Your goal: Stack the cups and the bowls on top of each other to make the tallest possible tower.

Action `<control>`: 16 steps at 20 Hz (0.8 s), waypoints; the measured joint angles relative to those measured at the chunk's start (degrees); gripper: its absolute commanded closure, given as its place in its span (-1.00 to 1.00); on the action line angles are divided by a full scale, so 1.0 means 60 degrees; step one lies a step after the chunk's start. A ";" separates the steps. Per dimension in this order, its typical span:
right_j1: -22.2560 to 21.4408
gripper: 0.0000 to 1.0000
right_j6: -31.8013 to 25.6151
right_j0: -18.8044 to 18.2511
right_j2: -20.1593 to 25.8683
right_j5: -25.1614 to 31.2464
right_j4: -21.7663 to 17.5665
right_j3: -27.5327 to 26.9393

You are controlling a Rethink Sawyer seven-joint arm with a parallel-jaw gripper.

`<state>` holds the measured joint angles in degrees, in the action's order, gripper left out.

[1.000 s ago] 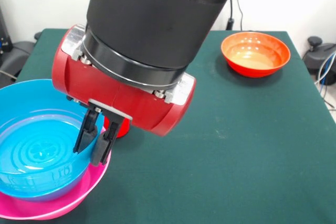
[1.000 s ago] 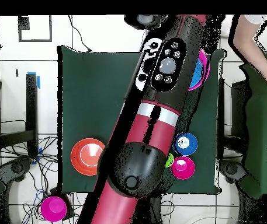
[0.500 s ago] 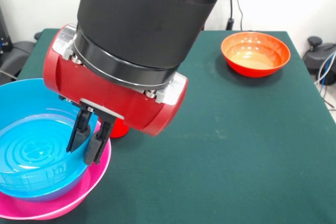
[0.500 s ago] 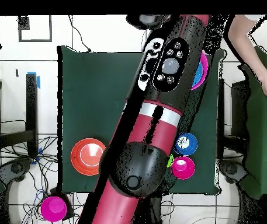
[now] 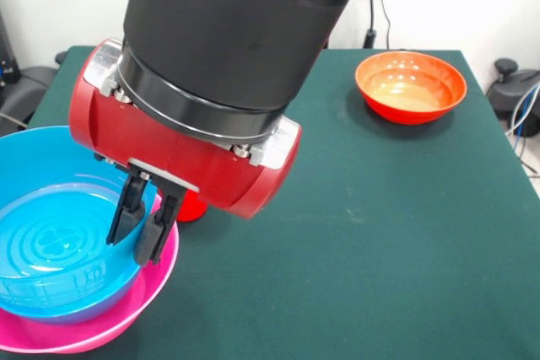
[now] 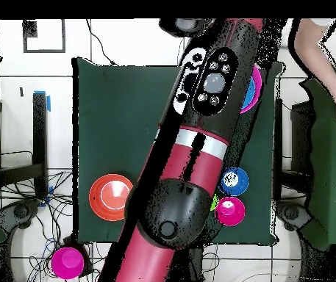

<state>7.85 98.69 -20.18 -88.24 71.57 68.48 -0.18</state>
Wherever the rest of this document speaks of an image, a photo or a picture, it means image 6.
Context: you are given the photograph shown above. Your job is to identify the large pink bowl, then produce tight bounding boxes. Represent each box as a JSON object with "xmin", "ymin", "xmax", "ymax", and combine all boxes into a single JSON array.
[{"xmin": 239, "ymin": 64, "xmax": 263, "ymax": 115}]

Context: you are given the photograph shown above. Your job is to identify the large blue bowl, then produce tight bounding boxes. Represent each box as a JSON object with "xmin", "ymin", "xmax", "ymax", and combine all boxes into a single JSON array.
[{"xmin": 241, "ymin": 76, "xmax": 257, "ymax": 110}]

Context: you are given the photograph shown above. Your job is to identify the small dark blue bowl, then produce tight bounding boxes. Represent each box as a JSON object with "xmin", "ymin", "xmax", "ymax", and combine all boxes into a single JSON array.
[{"xmin": 218, "ymin": 166, "xmax": 250, "ymax": 197}]

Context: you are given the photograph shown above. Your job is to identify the green cup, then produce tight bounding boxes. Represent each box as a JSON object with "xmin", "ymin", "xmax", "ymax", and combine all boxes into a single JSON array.
[{"xmin": 210, "ymin": 193, "xmax": 220, "ymax": 212}]

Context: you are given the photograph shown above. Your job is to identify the black metal stand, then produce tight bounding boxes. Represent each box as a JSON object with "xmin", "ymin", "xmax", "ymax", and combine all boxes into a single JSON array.
[
  {"xmin": 273, "ymin": 97, "xmax": 315, "ymax": 195},
  {"xmin": 0, "ymin": 92, "xmax": 49, "ymax": 200}
]

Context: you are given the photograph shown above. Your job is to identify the black floor stand base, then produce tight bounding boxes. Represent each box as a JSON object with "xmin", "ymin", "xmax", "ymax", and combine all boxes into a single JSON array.
[
  {"xmin": 0, "ymin": 198, "xmax": 43, "ymax": 231},
  {"xmin": 275, "ymin": 202, "xmax": 312, "ymax": 233}
]

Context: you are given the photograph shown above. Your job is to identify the small pink-red bowl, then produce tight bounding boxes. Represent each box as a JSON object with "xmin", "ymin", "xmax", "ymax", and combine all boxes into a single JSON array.
[{"xmin": 215, "ymin": 196, "xmax": 246, "ymax": 227}]

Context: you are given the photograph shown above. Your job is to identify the dark green tablecloth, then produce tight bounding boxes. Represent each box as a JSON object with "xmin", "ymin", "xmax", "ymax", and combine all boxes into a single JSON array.
[{"xmin": 71, "ymin": 57, "xmax": 286, "ymax": 246}]

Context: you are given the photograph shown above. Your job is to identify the large orange bowl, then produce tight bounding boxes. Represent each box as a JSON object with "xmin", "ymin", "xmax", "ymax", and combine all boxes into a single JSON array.
[{"xmin": 88, "ymin": 173, "xmax": 135, "ymax": 222}]

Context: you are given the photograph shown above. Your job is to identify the blue tape strip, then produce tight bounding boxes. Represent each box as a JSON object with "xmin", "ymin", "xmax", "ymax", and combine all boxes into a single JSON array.
[{"xmin": 33, "ymin": 90, "xmax": 51, "ymax": 112}]

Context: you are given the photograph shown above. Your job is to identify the small magenta bowl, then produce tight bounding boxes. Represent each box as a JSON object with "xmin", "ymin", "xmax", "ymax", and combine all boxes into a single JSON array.
[{"xmin": 50, "ymin": 246, "xmax": 85, "ymax": 281}]

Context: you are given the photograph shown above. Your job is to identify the long black floor cable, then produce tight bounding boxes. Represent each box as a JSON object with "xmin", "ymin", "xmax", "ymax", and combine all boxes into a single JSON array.
[{"xmin": 85, "ymin": 18, "xmax": 117, "ymax": 66}]

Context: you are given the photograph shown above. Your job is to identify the black square floor frame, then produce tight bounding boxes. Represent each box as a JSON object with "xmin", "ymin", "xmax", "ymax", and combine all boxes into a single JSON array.
[{"xmin": 22, "ymin": 18, "xmax": 66, "ymax": 54}]

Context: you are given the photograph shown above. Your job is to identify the bundle of floor cables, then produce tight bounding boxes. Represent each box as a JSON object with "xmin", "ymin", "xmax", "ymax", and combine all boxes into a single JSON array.
[{"xmin": 0, "ymin": 168, "xmax": 77, "ymax": 282}]

